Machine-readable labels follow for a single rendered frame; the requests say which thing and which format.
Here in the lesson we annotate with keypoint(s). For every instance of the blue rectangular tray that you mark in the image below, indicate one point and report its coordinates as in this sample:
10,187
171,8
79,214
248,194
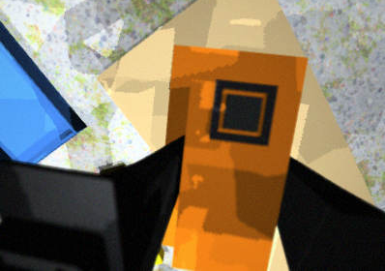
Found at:
35,119

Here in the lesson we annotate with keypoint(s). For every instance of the yellow flat bar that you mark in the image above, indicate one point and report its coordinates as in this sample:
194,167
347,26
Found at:
107,171

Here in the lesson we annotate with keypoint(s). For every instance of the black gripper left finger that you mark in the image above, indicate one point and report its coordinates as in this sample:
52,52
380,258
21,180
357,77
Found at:
130,207

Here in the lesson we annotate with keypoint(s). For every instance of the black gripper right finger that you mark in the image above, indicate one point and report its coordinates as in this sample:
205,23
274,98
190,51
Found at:
324,227

